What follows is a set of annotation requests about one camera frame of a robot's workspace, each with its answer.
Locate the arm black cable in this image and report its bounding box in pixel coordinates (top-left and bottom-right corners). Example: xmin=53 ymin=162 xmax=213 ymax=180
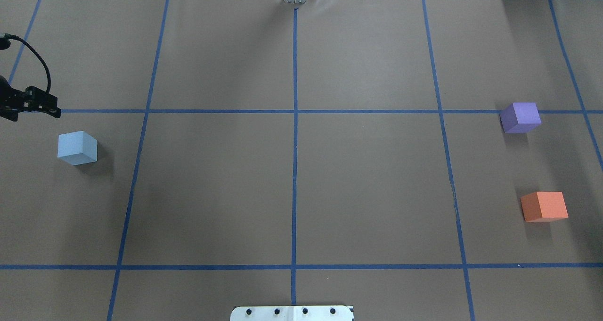
xmin=0 ymin=33 xmax=51 ymax=93

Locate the purple foam block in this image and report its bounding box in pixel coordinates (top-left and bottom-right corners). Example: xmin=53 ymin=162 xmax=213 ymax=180
xmin=499 ymin=102 xmax=541 ymax=134

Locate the orange foam block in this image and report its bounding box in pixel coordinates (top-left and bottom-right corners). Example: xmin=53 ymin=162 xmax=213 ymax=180
xmin=520 ymin=191 xmax=569 ymax=222

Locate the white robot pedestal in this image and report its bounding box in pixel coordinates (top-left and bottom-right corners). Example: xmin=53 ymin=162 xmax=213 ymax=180
xmin=230 ymin=305 xmax=355 ymax=321

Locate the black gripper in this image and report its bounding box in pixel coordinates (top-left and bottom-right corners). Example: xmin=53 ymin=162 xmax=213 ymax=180
xmin=0 ymin=76 xmax=62 ymax=122

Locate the light blue foam block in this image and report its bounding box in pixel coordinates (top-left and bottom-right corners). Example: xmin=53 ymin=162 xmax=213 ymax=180
xmin=57 ymin=131 xmax=98 ymax=166

